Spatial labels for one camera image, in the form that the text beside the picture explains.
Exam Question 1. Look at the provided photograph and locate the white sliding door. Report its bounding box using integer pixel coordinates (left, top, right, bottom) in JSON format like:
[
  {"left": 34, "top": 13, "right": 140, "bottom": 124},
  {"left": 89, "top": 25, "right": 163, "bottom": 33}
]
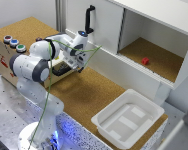
[{"left": 65, "top": 0, "right": 125, "bottom": 56}]

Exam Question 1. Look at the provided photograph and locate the white plastic box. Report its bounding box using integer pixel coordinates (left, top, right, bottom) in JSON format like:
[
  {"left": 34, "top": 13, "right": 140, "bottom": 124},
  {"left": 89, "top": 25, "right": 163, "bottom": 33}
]
[{"left": 90, "top": 88, "right": 166, "bottom": 150}]

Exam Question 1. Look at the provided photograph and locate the black door handle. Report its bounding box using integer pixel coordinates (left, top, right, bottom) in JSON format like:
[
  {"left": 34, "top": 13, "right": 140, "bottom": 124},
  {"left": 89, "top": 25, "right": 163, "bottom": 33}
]
[{"left": 84, "top": 4, "right": 96, "bottom": 36}]

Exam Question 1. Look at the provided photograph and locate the purple block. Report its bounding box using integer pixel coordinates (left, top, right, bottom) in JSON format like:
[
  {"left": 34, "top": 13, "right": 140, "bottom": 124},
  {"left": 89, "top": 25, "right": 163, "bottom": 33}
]
[{"left": 35, "top": 36, "right": 44, "bottom": 43}]

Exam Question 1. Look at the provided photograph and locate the white cabinet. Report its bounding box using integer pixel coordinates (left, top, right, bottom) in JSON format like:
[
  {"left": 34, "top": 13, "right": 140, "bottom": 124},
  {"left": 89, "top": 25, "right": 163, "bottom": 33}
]
[{"left": 65, "top": 0, "right": 188, "bottom": 108}]

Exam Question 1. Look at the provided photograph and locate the pink block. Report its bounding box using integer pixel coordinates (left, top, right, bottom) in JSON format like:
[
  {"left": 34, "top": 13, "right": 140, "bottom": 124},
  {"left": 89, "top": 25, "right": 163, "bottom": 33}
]
[{"left": 141, "top": 57, "right": 151, "bottom": 66}]

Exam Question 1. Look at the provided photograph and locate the green cable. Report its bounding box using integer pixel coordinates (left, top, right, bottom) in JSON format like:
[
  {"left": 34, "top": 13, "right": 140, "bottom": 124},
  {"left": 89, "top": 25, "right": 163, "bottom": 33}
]
[{"left": 27, "top": 39, "right": 104, "bottom": 150}]

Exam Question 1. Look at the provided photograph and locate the blue button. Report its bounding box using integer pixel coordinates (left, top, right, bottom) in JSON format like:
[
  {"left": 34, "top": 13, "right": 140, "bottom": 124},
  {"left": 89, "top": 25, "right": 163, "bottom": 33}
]
[{"left": 8, "top": 38, "right": 20, "bottom": 49}]

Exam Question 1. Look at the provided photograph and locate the wooden drawer box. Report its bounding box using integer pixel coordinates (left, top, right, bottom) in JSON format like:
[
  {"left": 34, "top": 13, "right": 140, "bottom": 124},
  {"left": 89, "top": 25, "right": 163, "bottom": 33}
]
[{"left": 0, "top": 16, "right": 79, "bottom": 90}]

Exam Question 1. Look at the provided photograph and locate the green button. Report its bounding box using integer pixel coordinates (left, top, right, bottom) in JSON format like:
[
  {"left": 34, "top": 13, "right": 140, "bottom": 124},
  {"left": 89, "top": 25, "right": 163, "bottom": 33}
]
[{"left": 15, "top": 43, "right": 28, "bottom": 54}]

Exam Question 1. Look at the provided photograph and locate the red button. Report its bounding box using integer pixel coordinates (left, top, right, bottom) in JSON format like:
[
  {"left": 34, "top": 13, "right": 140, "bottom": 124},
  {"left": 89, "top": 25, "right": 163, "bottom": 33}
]
[{"left": 3, "top": 34, "right": 14, "bottom": 45}]

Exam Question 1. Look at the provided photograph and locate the black drawer handle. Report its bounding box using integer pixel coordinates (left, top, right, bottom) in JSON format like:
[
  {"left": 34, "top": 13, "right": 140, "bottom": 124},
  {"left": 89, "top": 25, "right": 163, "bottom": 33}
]
[{"left": 52, "top": 64, "right": 71, "bottom": 77}]

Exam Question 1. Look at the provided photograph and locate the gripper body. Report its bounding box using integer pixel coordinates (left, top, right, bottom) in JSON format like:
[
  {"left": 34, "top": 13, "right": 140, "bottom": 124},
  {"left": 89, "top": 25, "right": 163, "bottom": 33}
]
[{"left": 62, "top": 49, "right": 87, "bottom": 73}]

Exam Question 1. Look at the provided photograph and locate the wooden drawer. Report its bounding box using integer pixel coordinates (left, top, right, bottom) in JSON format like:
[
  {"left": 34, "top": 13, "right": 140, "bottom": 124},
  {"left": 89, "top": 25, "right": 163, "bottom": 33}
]
[{"left": 43, "top": 57, "right": 79, "bottom": 89}]

